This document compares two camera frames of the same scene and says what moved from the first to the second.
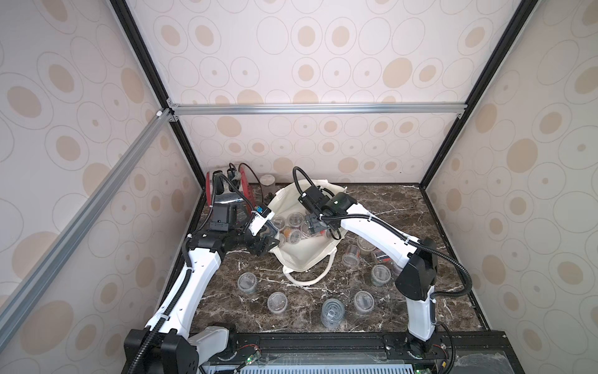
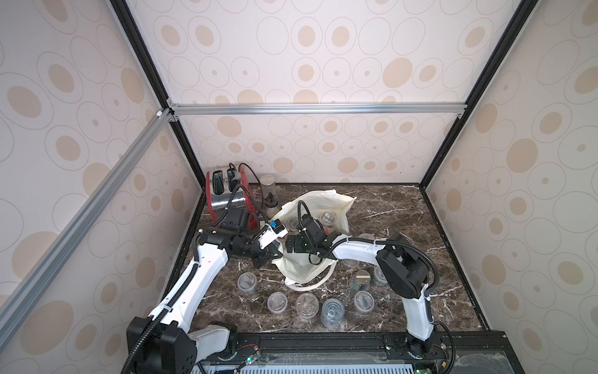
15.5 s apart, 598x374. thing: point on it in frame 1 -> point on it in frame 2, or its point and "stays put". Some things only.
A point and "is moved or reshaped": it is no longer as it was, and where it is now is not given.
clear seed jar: x=247 y=282 stays put
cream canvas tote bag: x=304 y=256 is moved or reshaped
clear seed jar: x=364 y=301 stays put
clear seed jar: x=381 y=274 stays put
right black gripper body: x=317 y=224 -> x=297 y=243
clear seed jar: x=277 y=303 stays put
